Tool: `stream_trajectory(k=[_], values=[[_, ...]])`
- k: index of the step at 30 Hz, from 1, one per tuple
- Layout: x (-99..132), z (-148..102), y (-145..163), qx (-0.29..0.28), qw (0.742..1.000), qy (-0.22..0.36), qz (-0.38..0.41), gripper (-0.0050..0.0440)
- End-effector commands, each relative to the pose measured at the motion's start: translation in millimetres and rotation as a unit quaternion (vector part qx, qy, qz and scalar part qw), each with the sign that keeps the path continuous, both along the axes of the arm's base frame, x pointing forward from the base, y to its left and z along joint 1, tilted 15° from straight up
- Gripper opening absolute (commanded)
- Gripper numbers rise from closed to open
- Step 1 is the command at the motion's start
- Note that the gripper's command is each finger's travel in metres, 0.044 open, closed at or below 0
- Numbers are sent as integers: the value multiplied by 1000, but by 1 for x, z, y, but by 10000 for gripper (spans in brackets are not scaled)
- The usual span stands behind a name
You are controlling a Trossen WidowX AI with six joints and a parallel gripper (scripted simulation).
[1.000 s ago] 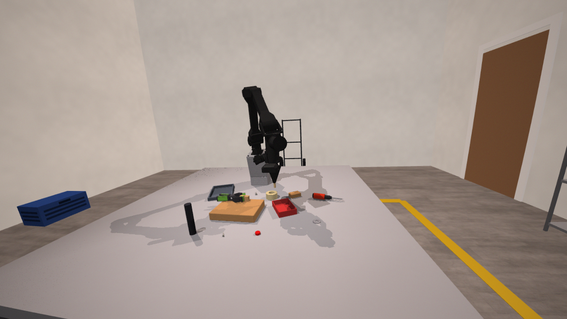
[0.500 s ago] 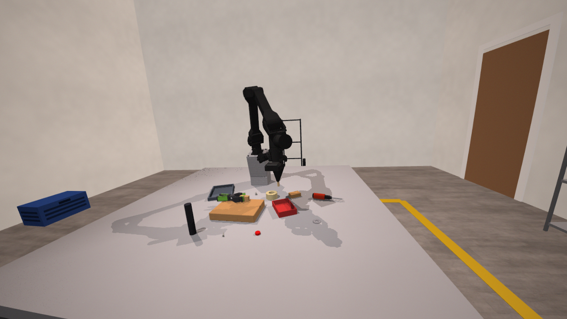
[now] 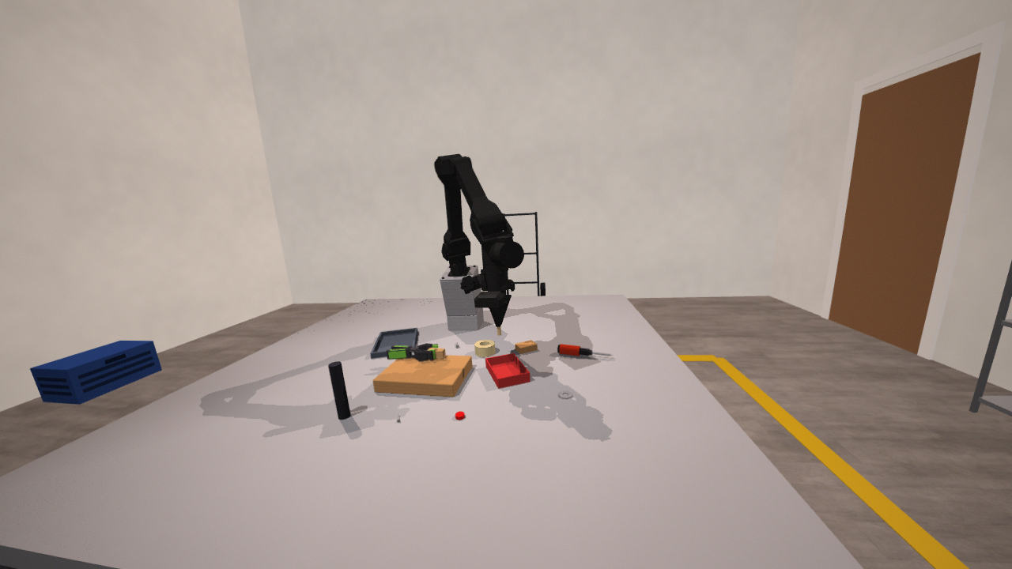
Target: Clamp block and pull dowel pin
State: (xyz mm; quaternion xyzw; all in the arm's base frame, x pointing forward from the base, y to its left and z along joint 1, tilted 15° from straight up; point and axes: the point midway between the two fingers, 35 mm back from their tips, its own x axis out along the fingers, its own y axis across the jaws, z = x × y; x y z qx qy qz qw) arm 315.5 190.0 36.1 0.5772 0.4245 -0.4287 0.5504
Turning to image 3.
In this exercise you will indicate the light wooden board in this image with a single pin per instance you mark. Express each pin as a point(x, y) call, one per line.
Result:
point(438, 377)

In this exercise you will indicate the black cylinder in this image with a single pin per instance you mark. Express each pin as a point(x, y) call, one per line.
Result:
point(339, 389)

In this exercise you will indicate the red-handled screwdriver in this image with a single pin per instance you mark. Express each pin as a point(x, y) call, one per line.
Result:
point(576, 350)

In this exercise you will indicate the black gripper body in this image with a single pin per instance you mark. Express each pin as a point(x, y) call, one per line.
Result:
point(496, 279)

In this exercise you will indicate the red open tray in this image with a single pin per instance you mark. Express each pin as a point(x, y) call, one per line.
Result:
point(507, 370)

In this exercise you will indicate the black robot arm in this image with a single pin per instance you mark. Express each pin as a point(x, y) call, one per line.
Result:
point(485, 219)

